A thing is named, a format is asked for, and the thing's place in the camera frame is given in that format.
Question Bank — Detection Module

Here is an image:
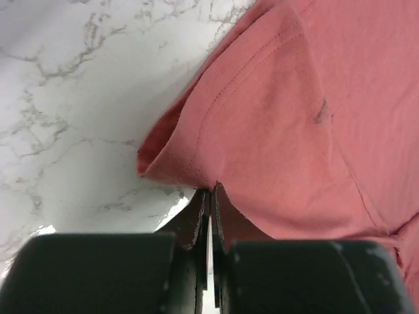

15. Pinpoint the pink t shirt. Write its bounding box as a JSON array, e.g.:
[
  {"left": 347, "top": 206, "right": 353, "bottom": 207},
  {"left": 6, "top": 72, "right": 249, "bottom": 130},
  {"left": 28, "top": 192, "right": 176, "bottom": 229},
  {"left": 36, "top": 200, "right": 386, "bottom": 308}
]
[{"left": 137, "top": 1, "right": 418, "bottom": 300}]

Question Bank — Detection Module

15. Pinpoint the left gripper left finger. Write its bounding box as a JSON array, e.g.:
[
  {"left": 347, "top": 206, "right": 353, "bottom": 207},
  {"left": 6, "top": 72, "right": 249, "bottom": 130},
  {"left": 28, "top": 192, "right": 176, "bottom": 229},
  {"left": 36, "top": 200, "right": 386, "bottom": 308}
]
[{"left": 1, "top": 190, "right": 210, "bottom": 313}]

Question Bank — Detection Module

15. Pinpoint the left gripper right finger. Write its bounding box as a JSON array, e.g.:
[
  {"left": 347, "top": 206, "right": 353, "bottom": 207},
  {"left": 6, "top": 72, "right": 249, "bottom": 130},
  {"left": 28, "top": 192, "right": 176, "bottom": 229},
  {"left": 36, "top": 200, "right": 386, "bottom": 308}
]
[{"left": 210, "top": 183, "right": 415, "bottom": 313}]

